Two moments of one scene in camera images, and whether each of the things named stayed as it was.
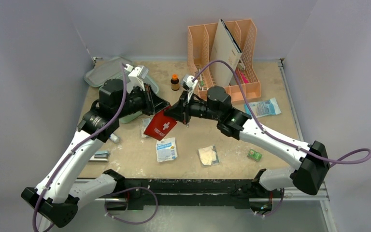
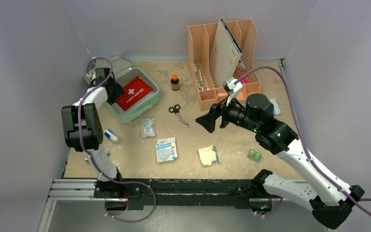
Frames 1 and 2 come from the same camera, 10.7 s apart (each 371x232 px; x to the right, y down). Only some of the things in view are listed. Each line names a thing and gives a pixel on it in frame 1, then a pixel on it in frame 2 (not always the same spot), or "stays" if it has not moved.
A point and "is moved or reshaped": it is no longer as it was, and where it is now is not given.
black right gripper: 185,108 → 221,114
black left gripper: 150,98 → 119,92
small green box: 254,155 stays
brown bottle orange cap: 175,82 stays
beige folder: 224,48 stays
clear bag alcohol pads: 145,122 stays
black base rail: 192,194 stays
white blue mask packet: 166,149 stays
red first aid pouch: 160,125 is moved or reshaped
